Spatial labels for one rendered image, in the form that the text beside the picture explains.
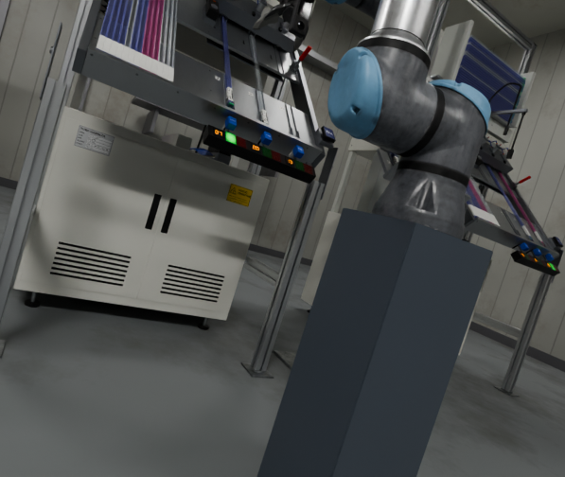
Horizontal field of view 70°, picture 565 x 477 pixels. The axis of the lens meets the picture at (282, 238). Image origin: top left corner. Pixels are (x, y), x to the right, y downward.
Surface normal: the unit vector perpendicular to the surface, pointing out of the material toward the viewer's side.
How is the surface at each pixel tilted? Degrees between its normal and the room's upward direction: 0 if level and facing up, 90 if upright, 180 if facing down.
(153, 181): 90
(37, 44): 90
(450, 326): 90
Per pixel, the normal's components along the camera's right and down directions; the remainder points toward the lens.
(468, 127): 0.33, 0.15
